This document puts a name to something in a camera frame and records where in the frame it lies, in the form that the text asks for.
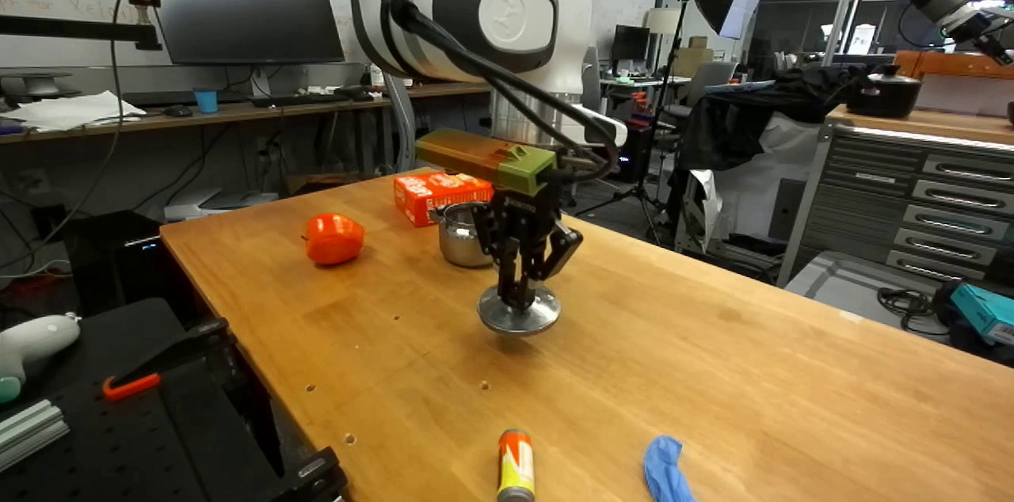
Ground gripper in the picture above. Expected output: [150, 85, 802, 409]
[472, 190, 585, 310]

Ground silver kettle lid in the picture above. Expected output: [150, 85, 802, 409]
[477, 283, 562, 337]

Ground silver kettle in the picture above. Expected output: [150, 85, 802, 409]
[437, 200, 497, 269]

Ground orange cardboard box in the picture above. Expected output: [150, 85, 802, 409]
[393, 171, 494, 228]

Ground orange toy bell pepper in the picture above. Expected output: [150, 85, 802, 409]
[303, 212, 367, 267]

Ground yellow and orange tube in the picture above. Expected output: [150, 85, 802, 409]
[496, 428, 537, 502]

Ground small black monitor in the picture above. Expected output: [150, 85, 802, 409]
[610, 25, 651, 76]

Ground grey office chair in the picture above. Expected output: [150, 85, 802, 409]
[664, 60, 738, 140]

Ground black cloth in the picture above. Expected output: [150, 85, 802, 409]
[677, 65, 866, 172]

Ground blue rubber glove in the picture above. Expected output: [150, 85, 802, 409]
[642, 435, 697, 502]

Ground black keyboard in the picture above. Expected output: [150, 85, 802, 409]
[250, 92, 351, 108]

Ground long wooden desk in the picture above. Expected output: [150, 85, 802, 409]
[0, 82, 493, 146]

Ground large black monitor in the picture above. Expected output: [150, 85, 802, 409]
[150, 0, 347, 67]

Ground grey drawer cabinet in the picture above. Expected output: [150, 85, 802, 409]
[776, 105, 1014, 291]

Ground black cooking pot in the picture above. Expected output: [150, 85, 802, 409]
[845, 63, 924, 120]

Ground black computer tower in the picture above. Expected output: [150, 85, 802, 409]
[63, 210, 172, 314]

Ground teal box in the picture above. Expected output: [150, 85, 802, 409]
[948, 282, 1014, 347]

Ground white sheets of paper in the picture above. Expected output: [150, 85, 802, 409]
[0, 89, 148, 133]

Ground white handheld device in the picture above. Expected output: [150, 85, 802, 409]
[0, 311, 83, 406]

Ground aluminium profile bar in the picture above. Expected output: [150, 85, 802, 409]
[0, 398, 71, 473]

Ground black clamp with orange handle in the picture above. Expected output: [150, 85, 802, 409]
[101, 317, 232, 402]

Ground black cable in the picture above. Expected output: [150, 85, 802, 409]
[876, 286, 952, 337]

